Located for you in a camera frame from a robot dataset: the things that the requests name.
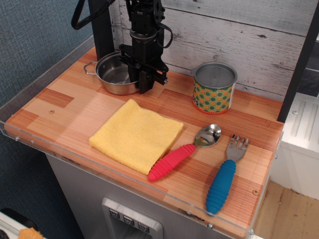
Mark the grey cabinet with dispenser panel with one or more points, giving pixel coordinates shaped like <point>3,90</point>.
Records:
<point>105,209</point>

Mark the fork with blue handle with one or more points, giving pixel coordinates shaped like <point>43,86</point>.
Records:
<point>220,187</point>

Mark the green orange patterned tin can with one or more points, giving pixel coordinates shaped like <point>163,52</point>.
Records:
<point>214,85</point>

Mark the small stainless steel pot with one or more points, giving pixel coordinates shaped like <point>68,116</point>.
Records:
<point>113,74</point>

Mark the white cabinet at right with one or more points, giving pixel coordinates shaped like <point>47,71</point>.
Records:
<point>296,162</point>

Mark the black and orange object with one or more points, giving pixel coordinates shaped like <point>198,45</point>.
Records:
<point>16,226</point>

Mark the spoon with red handle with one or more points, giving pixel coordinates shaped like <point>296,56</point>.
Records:
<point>206,137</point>

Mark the black vertical post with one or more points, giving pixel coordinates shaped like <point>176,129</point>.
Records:
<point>300,66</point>

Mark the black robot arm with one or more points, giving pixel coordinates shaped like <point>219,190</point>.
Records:
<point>145,17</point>

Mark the clear acrylic table guard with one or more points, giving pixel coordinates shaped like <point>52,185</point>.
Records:
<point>58,114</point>

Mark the yellow folded cloth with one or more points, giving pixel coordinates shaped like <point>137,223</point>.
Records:
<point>136,137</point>

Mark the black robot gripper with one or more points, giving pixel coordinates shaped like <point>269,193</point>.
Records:
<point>143,58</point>

